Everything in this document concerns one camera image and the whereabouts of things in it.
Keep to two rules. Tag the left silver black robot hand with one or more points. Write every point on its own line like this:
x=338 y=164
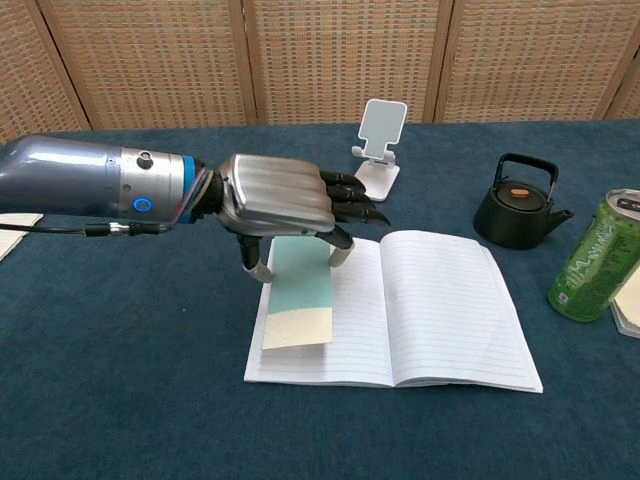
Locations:
x=280 y=195

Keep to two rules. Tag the cream teal bookmark pink tassel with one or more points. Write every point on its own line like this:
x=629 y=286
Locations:
x=300 y=300

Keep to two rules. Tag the white folding phone stand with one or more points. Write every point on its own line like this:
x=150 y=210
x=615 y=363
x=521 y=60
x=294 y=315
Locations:
x=382 y=125

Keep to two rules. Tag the woven rattan folding screen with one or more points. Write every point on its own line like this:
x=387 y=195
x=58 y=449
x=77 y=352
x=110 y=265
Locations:
x=340 y=60

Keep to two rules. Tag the open white lined notebook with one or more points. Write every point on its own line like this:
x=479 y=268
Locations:
x=440 y=320

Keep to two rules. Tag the lined paper notebook stack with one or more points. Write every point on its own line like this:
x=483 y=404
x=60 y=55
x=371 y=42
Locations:
x=15 y=225

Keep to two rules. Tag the dark blue table cloth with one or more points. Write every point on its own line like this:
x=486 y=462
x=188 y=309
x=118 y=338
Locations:
x=125 y=425

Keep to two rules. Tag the green drink can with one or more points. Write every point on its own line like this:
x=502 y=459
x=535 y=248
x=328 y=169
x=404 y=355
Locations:
x=590 y=265

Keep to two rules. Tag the white object right edge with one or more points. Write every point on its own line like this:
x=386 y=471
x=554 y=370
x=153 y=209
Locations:
x=629 y=305

